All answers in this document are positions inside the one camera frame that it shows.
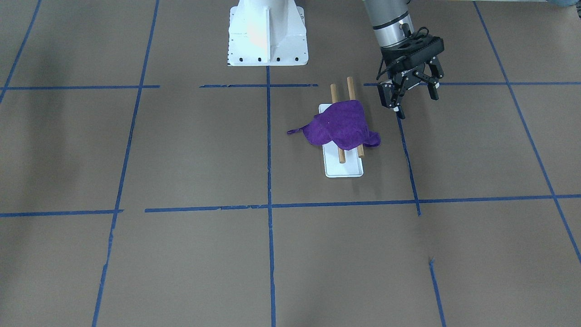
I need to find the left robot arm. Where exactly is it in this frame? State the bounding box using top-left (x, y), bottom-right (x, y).
top-left (363, 0), bottom-right (445, 119)

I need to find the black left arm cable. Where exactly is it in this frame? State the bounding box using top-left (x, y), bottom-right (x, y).
top-left (375, 26), bottom-right (429, 82)

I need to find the purple microfiber towel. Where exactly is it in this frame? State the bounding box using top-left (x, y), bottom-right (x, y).
top-left (286, 100), bottom-right (381, 151)

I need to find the white towel rack base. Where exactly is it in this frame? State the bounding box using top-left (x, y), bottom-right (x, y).
top-left (319, 104), bottom-right (363, 178)

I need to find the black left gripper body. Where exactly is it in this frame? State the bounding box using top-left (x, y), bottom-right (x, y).
top-left (380, 36), bottom-right (444, 80)

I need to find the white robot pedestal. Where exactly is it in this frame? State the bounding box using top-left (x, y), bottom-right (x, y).
top-left (227, 0), bottom-right (309, 67)

